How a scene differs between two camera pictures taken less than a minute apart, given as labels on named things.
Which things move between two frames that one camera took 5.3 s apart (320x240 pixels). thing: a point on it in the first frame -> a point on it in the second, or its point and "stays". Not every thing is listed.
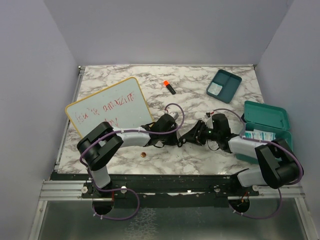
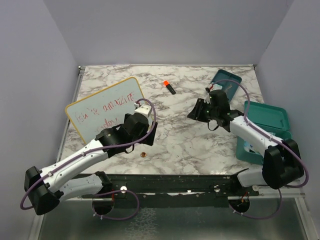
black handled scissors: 181,141 -> 226,90
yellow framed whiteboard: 122,105 stays
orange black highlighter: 166,83 stays
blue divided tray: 224,86 stays
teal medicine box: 264,122 stays
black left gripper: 173,141 -> 145,130
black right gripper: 195,134 -> 197,112
